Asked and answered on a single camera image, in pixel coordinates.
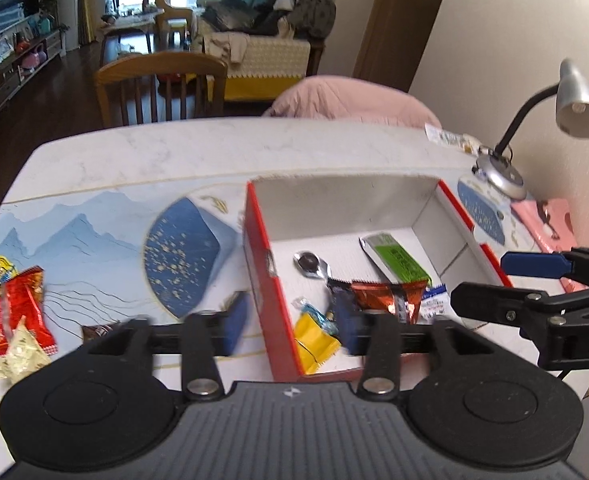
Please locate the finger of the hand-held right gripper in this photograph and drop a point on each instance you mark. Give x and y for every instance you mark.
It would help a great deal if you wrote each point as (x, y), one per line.
(529, 265)
(489, 300)

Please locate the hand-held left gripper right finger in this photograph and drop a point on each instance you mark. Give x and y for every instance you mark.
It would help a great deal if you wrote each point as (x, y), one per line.
(347, 330)

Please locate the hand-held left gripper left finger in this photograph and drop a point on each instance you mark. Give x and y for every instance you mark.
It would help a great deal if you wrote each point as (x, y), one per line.
(234, 325)

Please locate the yellow cyan-ended snack packet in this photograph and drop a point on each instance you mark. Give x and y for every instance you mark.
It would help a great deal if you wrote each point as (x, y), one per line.
(314, 342)

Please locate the red cardboard box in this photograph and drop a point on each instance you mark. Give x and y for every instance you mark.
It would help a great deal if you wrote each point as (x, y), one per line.
(269, 320)

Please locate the copper red snack packet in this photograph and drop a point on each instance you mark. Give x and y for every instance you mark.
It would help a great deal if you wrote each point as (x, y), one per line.
(382, 296)

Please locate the white blue-edged snack packet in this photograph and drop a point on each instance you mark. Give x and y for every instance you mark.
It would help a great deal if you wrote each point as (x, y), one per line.
(434, 302)

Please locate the green snack packet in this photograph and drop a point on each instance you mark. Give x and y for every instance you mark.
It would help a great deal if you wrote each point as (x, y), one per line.
(397, 260)

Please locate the black candy packet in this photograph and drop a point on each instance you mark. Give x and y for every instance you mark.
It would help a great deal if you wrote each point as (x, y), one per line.
(338, 294)

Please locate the pink notebook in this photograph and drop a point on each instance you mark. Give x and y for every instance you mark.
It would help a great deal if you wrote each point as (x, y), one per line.
(529, 215)

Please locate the silver candy packet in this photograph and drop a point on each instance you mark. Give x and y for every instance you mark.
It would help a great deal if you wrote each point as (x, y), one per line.
(310, 264)

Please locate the dark brown snack packet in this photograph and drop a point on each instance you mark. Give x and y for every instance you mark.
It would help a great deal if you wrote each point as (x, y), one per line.
(99, 331)

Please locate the small white packet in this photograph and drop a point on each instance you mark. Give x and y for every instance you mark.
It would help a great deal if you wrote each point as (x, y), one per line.
(442, 135)

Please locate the silver desk lamp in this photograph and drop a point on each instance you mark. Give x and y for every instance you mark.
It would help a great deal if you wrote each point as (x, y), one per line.
(579, 105)

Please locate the gold snack packet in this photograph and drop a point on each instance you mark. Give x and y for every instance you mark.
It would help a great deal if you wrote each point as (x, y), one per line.
(22, 360)

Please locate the bright red snack packet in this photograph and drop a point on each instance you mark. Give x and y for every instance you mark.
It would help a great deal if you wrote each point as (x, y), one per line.
(19, 310)

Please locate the pink padded cushion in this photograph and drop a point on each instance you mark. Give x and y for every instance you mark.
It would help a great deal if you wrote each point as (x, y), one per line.
(344, 100)

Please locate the sofa with cream cover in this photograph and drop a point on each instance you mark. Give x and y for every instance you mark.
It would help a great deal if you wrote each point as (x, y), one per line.
(269, 60)

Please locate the wooden dining chair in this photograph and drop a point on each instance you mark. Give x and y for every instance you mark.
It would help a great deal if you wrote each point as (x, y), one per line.
(159, 62)

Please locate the light wooden armchair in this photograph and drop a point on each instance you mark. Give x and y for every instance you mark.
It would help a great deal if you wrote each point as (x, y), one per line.
(174, 15)

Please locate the pile of dark clothes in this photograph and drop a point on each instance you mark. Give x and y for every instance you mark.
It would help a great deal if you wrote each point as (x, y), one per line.
(314, 12)

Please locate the small wooden table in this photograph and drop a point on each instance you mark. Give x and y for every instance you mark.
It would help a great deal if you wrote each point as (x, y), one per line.
(129, 20)

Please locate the long television cabinet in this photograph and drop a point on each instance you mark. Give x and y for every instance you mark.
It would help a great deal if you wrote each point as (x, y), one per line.
(4, 80)

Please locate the wooden door frame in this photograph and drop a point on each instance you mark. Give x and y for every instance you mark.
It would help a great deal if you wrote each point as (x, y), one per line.
(394, 20)

